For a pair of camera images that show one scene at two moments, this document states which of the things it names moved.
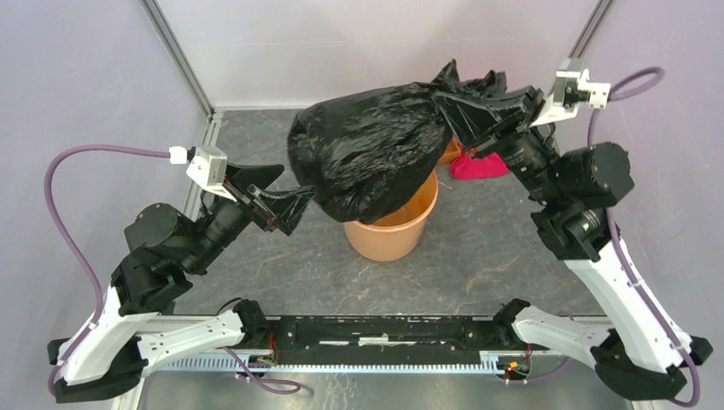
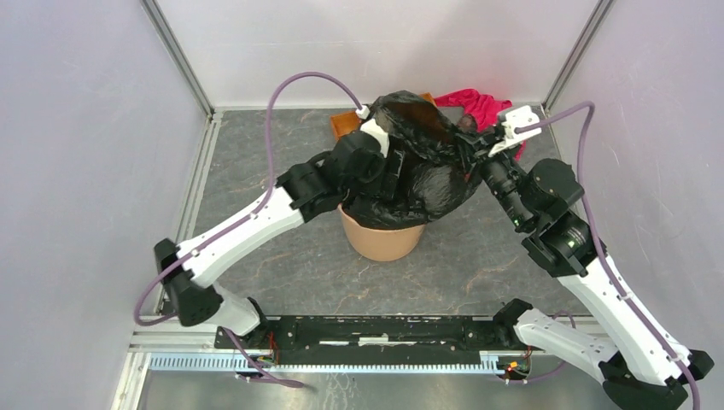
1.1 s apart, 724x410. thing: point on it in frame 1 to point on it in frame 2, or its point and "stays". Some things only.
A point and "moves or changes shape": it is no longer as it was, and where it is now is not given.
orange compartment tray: x=451 y=153 to x=346 y=123
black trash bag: x=364 y=154 moves or changes shape
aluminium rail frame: x=131 y=395 stays
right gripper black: x=477 y=117 to x=476 y=147
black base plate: x=392 y=340 stays
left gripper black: x=286 y=211 to x=385 y=183
